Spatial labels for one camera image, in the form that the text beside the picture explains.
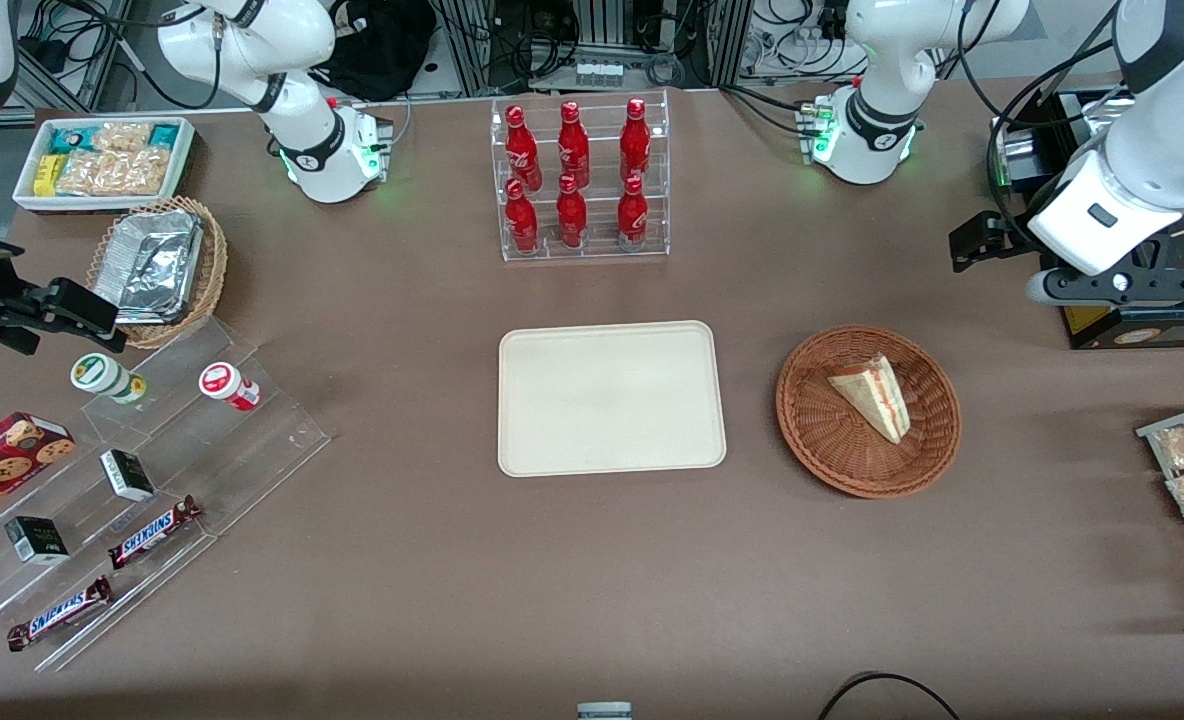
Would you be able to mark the triangular sandwich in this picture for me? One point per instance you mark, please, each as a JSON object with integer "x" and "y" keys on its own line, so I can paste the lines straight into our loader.
{"x": 877, "y": 400}

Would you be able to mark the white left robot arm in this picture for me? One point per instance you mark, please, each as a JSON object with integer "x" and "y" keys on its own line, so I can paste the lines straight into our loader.
{"x": 882, "y": 60}

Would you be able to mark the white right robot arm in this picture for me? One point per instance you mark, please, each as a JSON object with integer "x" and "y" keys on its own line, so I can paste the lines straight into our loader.
{"x": 292, "y": 60}

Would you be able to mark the silver foil tray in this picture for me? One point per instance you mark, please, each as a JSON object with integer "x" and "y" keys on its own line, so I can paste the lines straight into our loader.
{"x": 147, "y": 265}

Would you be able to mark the tan wicker basket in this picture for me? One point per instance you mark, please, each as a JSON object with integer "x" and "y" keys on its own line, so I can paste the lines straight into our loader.
{"x": 210, "y": 285}

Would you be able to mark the round brown wicker basket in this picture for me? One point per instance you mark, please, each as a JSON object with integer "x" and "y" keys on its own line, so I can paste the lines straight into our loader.
{"x": 832, "y": 450}

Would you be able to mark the beige rectangular tray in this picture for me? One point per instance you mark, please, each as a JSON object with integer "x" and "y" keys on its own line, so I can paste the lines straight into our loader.
{"x": 612, "y": 400}

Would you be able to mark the green capped white bottle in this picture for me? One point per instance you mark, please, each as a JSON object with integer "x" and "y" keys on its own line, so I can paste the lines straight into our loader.
{"x": 102, "y": 376}

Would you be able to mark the white rectangular snack bin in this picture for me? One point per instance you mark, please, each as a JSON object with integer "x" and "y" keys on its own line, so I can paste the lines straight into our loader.
{"x": 102, "y": 202}

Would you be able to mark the yellow snack packet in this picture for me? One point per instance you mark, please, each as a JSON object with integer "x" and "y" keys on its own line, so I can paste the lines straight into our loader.
{"x": 47, "y": 175}

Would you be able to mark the black food warmer machine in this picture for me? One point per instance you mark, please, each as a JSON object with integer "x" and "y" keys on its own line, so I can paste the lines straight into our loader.
{"x": 1182, "y": 330}

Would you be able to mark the clear puffed snack bag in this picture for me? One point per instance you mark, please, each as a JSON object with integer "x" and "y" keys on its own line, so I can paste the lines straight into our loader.
{"x": 122, "y": 136}
{"x": 87, "y": 175}
{"x": 142, "y": 170}

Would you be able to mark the red cookie box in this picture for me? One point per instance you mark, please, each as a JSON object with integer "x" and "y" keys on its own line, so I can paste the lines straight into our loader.
{"x": 2, "y": 465}

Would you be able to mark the small black box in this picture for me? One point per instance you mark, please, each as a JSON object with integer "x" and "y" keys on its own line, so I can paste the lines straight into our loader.
{"x": 37, "y": 540}
{"x": 127, "y": 475}

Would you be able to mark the teal snack packet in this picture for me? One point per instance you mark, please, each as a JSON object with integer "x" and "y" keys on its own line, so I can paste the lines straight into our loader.
{"x": 165, "y": 134}
{"x": 69, "y": 139}

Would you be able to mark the red capped white bottle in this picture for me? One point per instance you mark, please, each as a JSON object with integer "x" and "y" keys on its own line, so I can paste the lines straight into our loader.
{"x": 227, "y": 385}

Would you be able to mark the brown Snickers bar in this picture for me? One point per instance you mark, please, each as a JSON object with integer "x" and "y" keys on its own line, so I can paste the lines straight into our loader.
{"x": 152, "y": 533}
{"x": 57, "y": 613}

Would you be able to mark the clear acrylic stepped shelf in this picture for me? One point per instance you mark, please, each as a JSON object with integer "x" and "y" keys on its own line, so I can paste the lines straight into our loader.
{"x": 252, "y": 450}

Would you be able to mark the red cola bottle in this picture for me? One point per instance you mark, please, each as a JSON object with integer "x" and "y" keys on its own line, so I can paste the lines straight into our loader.
{"x": 635, "y": 140}
{"x": 522, "y": 225}
{"x": 523, "y": 150}
{"x": 573, "y": 145}
{"x": 571, "y": 220}
{"x": 632, "y": 222}

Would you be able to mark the clear acrylic bottle rack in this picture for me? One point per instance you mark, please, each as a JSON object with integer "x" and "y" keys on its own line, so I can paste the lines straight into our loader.
{"x": 597, "y": 250}

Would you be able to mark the black bag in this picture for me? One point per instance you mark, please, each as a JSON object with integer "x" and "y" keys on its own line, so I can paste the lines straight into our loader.
{"x": 382, "y": 45}

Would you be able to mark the white power strip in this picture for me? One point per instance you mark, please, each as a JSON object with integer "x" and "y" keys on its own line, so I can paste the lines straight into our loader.
{"x": 599, "y": 74}

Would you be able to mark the small grey box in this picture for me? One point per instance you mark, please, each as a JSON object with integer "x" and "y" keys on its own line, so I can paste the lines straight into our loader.
{"x": 604, "y": 711}

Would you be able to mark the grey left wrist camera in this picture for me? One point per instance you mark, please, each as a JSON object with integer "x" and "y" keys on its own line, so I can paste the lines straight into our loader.
{"x": 1112, "y": 287}

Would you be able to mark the aluminium frame rack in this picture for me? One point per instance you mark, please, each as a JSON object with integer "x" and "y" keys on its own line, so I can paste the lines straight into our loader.
{"x": 602, "y": 25}

